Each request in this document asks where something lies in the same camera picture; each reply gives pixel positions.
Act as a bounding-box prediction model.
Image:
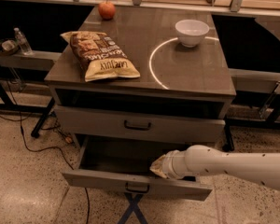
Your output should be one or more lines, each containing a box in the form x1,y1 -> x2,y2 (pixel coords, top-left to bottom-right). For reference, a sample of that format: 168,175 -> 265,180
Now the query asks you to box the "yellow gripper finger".
149,155 -> 167,178

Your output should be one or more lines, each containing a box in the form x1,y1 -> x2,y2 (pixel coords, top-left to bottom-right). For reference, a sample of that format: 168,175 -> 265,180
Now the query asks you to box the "grey drawer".
55,105 -> 225,144
63,136 -> 212,201

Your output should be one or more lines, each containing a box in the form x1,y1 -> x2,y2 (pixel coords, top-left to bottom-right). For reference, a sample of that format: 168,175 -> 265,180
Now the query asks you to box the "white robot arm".
150,145 -> 280,191

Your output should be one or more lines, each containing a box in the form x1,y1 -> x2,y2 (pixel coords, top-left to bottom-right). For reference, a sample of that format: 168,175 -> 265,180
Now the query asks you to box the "grey drawer cabinet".
44,5 -> 237,152

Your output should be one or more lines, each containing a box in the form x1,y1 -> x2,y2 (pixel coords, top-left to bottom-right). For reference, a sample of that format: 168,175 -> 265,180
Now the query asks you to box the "grey top drawer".
55,105 -> 225,144

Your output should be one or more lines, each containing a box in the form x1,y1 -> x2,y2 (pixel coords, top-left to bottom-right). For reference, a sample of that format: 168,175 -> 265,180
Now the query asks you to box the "brown yellow chip bag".
61,31 -> 140,82

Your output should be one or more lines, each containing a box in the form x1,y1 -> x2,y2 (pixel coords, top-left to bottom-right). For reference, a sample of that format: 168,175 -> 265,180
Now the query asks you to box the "white bowl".
175,20 -> 210,48

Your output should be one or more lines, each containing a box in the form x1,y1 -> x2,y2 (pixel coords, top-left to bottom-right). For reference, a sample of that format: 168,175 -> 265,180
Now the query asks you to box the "grey side bench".
0,50 -> 61,71

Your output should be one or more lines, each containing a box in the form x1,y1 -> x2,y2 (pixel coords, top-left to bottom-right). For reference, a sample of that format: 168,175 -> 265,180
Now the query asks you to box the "red apple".
98,1 -> 116,20

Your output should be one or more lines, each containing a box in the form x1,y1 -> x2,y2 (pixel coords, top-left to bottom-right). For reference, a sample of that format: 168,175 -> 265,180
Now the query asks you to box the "clear plastic water bottle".
14,27 -> 33,55

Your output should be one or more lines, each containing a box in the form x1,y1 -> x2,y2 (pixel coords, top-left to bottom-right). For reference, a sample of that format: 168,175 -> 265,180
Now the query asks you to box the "small round dish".
0,39 -> 19,56

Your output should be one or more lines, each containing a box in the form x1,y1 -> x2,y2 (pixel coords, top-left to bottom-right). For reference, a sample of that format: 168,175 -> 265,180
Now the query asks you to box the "black floor cable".
0,47 -> 91,224

